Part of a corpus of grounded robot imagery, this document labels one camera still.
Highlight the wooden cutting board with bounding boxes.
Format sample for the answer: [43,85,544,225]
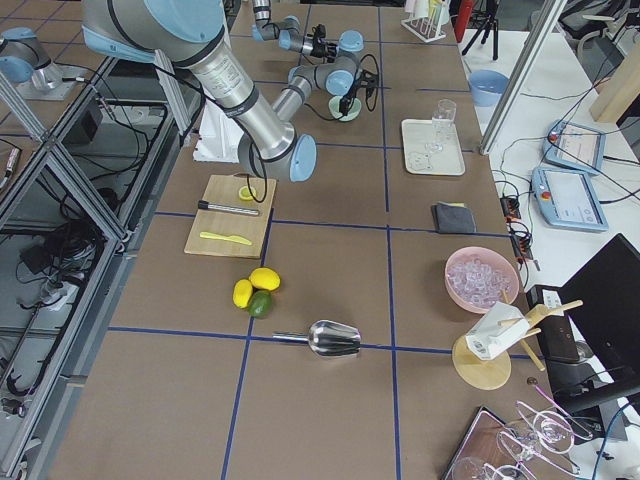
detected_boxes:
[184,175,277,259]

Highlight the black tripod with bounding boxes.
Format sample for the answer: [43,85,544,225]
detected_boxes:
[461,0,500,61]

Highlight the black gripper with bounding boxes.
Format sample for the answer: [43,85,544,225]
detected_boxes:
[312,24,338,61]
[338,70,379,117]

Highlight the ice cubes in pink bowl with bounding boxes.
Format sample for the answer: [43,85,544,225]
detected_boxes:
[446,257,513,308]

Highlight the glasses on dark tray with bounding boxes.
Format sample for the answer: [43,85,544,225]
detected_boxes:
[441,401,593,479]

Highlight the yellow plastic knife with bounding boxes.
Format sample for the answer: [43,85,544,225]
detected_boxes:
[199,231,253,246]

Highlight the white wire cup rack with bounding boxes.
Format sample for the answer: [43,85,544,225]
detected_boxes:
[401,0,450,43]

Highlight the blue bowl on bench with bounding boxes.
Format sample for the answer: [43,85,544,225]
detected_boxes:
[468,70,509,107]

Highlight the blue teach pendant far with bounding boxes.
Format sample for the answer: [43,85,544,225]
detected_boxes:
[542,120,605,175]

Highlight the light blue plastic cup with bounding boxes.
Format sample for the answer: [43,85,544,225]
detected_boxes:
[338,30,364,53]

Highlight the yellow sponge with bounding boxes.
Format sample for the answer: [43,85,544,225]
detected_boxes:
[440,202,466,208]

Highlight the clear wine glass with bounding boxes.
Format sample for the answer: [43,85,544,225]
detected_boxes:
[425,99,457,154]

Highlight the aluminium frame post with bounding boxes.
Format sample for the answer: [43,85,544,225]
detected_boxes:
[479,0,567,155]

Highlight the green bowl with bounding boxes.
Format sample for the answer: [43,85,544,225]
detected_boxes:
[328,96,362,122]

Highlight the green lime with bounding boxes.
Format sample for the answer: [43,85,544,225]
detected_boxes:
[247,290,273,318]

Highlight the round wooden stand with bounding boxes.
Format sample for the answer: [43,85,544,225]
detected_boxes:
[452,300,583,390]

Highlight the black monitor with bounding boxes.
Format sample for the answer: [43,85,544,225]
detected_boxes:
[540,233,639,413]

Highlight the grey folded cloth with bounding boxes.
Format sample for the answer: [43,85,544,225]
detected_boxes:
[431,202,476,234]

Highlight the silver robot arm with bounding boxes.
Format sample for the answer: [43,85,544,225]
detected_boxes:
[82,1,364,182]
[252,0,338,63]

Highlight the steel ice scoop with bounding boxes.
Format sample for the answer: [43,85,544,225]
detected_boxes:
[272,319,361,357]

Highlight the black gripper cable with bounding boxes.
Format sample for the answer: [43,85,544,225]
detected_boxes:
[304,53,381,121]

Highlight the blue teach pendant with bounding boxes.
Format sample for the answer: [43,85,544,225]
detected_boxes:
[531,167,609,232]
[542,120,605,175]

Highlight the whole yellow lemon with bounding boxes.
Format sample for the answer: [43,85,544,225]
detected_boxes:
[249,267,281,291]

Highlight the white carton on stand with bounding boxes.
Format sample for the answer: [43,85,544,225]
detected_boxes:
[465,302,529,361]

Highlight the lemon half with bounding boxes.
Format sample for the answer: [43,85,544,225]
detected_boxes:
[238,185,257,201]

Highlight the cream bear tray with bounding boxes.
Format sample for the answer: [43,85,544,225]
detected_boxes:
[401,119,465,176]

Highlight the blue teach pendant near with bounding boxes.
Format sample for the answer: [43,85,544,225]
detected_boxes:
[531,167,609,232]

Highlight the pink bowl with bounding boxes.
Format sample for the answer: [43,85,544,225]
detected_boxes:
[444,246,520,314]

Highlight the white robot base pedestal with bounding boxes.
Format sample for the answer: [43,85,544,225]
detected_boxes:
[193,100,244,164]

